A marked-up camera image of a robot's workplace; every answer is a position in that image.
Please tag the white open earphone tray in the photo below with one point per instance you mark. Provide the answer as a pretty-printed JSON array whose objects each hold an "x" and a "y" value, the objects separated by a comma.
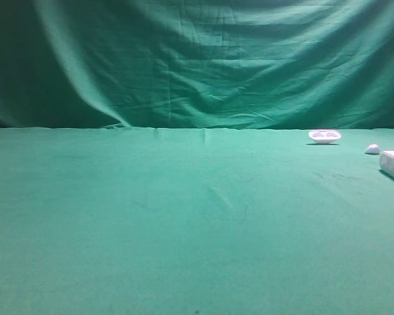
[{"x": 324, "y": 136}]

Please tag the green backdrop curtain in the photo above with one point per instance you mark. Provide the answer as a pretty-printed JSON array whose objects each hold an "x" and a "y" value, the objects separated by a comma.
[{"x": 197, "y": 64}]

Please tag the green table cloth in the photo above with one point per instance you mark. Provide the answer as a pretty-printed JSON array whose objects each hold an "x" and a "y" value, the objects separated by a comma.
[{"x": 194, "y": 221}]

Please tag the small white earbud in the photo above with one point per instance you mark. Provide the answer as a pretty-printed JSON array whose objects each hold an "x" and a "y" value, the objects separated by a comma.
[{"x": 372, "y": 149}]

